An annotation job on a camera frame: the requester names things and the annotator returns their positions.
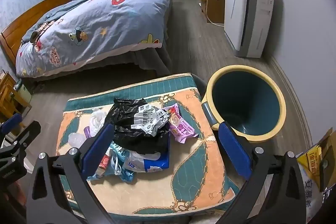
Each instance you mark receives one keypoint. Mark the blue face mask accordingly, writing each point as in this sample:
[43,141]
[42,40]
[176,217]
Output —
[127,175]

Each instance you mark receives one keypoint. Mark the white air purifier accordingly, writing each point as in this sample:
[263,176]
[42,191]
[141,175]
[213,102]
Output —
[244,16]

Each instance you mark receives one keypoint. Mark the teal bin with yellow rim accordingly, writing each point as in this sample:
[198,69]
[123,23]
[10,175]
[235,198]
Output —
[246,98]

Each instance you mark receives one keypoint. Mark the wooden bed headboard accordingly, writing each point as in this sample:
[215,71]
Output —
[34,19]

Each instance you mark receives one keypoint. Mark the purple bottle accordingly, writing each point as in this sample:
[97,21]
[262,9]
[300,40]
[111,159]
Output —
[87,132]

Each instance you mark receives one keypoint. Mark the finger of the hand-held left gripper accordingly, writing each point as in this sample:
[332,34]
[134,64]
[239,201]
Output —
[26,134]
[11,121]

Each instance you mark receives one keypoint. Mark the black plastic bag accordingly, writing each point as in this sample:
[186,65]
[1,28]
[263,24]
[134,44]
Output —
[123,119]

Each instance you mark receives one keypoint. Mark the yellow box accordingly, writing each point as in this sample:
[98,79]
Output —
[311,161]

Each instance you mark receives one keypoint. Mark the white label wrapper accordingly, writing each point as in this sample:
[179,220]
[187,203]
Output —
[149,119]

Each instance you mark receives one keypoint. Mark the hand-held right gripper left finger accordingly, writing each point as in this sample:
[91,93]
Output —
[97,150]

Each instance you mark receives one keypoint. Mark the patterned teal and orange cushion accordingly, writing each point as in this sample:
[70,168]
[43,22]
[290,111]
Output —
[162,187]

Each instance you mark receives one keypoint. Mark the bed with blue duvet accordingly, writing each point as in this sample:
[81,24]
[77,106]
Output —
[92,24]

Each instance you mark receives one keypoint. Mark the green box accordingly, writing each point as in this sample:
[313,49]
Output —
[23,88]

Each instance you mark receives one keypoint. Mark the blue and white packet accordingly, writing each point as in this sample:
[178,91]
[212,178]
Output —
[149,163]

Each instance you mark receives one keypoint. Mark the crumpled white tissue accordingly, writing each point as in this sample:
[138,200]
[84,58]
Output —
[98,119]

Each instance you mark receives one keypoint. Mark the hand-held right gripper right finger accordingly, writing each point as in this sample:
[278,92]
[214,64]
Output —
[233,150]

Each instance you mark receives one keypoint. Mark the clear plastic wrap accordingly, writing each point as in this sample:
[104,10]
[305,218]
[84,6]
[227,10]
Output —
[76,139]

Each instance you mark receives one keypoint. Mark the pink snack wrapper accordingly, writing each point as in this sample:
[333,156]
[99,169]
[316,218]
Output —
[181,127]

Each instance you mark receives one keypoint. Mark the wooden nightstand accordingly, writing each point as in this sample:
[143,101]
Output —
[8,100]

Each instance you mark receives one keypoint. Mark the white printed bag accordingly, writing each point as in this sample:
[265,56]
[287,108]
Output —
[311,195]

